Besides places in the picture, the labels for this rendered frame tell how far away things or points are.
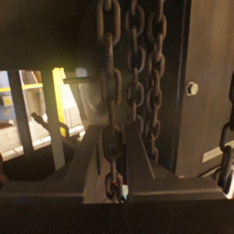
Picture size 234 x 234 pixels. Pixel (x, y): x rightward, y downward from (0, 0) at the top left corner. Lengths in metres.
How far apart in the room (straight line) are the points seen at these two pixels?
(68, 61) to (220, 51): 0.51
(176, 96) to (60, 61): 0.49
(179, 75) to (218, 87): 0.08
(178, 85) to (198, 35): 0.06
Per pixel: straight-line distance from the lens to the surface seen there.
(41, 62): 0.61
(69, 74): 0.96
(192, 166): 0.29
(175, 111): 0.23
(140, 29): 0.18
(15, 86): 0.94
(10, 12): 0.60
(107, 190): 0.18
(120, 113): 0.31
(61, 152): 0.70
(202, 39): 0.24
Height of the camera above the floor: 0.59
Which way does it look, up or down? 18 degrees up
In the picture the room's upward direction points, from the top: 179 degrees clockwise
